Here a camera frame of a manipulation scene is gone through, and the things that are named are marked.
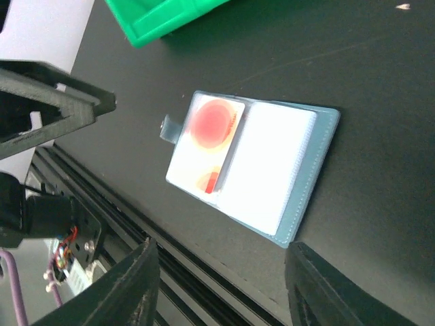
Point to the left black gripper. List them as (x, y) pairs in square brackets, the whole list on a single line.
[(29, 86)]

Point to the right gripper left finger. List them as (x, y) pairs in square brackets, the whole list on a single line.
[(126, 295)]

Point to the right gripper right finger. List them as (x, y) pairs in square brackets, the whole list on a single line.
[(319, 294)]

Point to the blue card holder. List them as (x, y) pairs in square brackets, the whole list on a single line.
[(272, 165)]

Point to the red circle card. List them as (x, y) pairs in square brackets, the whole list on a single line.
[(203, 146)]

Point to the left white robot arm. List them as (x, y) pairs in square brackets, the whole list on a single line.
[(44, 215)]

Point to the left green bin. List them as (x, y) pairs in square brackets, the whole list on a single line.
[(144, 21)]

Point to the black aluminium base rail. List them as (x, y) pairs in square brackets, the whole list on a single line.
[(193, 290)]

